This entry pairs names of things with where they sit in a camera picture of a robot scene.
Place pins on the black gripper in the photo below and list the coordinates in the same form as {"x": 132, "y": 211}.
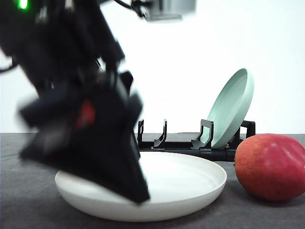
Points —
{"x": 86, "y": 127}

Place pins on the white plate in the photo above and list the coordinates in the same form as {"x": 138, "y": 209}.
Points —
{"x": 176, "y": 182}

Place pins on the red pomegranate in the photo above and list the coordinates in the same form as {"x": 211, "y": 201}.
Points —
{"x": 271, "y": 166}

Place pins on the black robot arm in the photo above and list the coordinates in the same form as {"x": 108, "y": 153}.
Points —
{"x": 55, "y": 41}

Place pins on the green plate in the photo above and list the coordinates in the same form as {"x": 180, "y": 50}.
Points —
{"x": 230, "y": 108}

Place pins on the black dish rack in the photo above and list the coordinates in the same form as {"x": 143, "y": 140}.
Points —
{"x": 201, "y": 147}

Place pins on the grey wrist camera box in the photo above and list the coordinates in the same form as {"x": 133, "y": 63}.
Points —
{"x": 168, "y": 10}

